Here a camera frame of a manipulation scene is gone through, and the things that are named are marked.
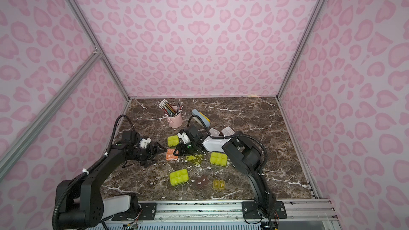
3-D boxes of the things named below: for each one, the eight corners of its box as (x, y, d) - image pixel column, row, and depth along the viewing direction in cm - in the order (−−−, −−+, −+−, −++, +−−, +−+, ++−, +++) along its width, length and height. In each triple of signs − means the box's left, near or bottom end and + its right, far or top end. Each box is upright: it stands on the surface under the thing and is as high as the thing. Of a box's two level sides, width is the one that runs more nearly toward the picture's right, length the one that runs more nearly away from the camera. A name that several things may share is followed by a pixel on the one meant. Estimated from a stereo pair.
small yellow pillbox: (213, 188, 82) (213, 187, 80) (213, 181, 84) (213, 179, 82) (224, 188, 82) (225, 187, 80) (224, 181, 84) (224, 179, 82)
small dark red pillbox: (199, 189, 82) (198, 188, 80) (195, 182, 84) (194, 181, 82) (208, 182, 84) (208, 181, 82) (204, 175, 86) (204, 174, 84)
